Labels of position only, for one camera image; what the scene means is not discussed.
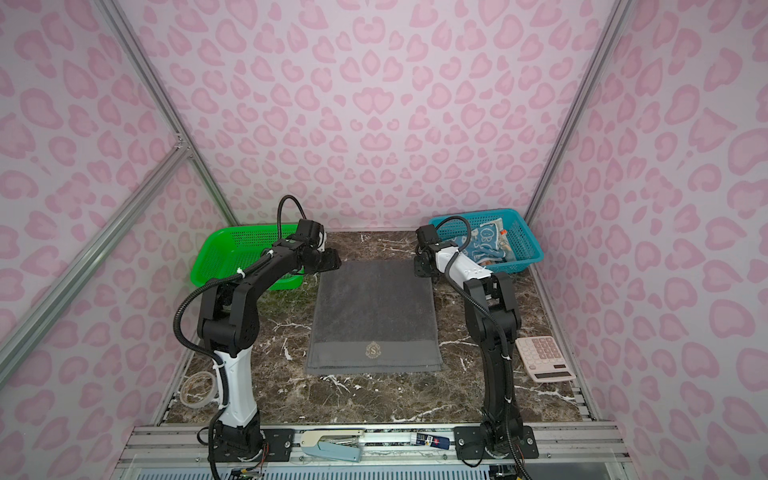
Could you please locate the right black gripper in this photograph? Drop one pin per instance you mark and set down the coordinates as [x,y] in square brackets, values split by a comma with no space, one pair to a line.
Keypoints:
[418,259]

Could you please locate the clear tape roll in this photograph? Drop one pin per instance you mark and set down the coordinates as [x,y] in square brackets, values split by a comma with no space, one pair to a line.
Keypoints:
[198,390]

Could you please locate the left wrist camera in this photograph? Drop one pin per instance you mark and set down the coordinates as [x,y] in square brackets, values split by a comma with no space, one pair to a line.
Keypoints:
[311,233]

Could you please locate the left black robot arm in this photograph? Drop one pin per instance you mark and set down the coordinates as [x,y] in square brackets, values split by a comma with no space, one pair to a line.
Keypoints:
[220,320]

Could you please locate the pink calculator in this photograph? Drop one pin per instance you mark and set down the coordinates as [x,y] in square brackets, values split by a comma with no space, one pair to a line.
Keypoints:
[543,360]

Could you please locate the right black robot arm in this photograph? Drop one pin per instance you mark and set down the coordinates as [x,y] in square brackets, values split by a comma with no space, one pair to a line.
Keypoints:
[492,319]

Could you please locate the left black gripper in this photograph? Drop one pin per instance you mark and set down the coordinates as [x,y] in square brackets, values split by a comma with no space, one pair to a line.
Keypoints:
[332,261]

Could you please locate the grey towel gold emblem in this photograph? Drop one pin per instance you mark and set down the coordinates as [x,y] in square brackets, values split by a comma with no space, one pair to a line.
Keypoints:
[375,317]

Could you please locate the green plastic basket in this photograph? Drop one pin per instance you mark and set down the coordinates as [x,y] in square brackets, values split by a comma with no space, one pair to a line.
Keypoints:
[228,249]

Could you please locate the blue patterned cloth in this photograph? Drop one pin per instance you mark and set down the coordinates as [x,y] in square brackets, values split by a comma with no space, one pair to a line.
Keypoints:
[489,244]

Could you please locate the aluminium front rail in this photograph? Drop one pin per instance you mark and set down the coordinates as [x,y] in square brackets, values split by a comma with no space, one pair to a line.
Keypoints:
[570,450]

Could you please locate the small blue battery pack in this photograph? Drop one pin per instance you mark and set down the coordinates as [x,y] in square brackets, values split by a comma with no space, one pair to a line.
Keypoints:
[430,440]

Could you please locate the grey stapler tool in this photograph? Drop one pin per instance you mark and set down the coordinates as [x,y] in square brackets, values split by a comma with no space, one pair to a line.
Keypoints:
[333,444]

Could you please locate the teal plastic basket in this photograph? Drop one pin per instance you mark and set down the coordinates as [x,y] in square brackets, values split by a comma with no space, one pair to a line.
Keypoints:
[455,233]

